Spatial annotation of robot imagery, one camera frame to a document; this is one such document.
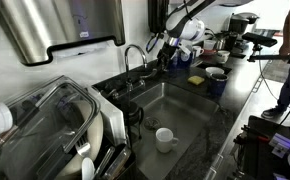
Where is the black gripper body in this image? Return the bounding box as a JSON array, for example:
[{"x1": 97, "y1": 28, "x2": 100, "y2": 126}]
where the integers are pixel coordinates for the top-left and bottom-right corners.
[{"x1": 157, "y1": 43, "x2": 177, "y2": 71}]

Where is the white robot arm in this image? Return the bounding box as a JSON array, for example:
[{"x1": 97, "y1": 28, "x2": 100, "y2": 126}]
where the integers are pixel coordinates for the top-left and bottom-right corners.
[{"x1": 157, "y1": 0, "x2": 252, "y2": 71}]

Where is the chrome gooseneck tap faucet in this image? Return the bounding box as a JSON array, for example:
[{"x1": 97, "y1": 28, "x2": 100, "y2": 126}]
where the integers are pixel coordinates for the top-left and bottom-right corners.
[{"x1": 123, "y1": 44, "x2": 159, "y2": 94}]

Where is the yellow sponge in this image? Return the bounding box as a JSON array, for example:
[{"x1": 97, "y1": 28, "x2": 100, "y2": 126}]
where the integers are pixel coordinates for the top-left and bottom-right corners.
[{"x1": 188, "y1": 76, "x2": 205, "y2": 85}]

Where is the white bowl on counter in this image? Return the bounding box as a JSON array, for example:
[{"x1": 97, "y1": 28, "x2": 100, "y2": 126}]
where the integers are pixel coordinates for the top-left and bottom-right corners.
[{"x1": 205, "y1": 67, "x2": 224, "y2": 78}]

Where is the blue metal mug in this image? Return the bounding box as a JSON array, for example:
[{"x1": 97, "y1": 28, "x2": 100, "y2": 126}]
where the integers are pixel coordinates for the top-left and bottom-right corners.
[{"x1": 209, "y1": 73, "x2": 228, "y2": 97}]

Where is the stainless steel sink basin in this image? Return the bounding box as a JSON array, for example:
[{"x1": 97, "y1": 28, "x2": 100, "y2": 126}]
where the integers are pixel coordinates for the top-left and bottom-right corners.
[{"x1": 131, "y1": 83, "x2": 218, "y2": 180}]

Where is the glass french press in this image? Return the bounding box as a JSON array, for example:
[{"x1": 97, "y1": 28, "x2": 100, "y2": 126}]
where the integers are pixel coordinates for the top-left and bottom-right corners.
[{"x1": 123, "y1": 98, "x2": 144, "y2": 142}]

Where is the black coffee maker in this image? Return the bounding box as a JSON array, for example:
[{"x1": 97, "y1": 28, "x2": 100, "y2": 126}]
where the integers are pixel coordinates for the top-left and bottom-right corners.
[{"x1": 228, "y1": 12, "x2": 258, "y2": 34}]

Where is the white ceramic mug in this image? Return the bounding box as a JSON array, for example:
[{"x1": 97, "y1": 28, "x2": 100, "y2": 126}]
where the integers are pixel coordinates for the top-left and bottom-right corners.
[{"x1": 155, "y1": 128, "x2": 179, "y2": 153}]

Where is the steel paper towel dispenser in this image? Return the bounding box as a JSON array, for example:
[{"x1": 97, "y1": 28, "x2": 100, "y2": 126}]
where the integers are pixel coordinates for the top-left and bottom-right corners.
[{"x1": 0, "y1": 0, "x2": 125, "y2": 66}]

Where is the black optical breadboard table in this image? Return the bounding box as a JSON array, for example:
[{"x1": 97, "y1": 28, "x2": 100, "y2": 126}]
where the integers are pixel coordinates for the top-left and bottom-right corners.
[{"x1": 232, "y1": 116, "x2": 290, "y2": 180}]

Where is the black camera tripod mount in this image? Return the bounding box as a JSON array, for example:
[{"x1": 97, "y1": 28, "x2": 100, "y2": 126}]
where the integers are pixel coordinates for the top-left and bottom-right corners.
[{"x1": 241, "y1": 31, "x2": 290, "y2": 66}]

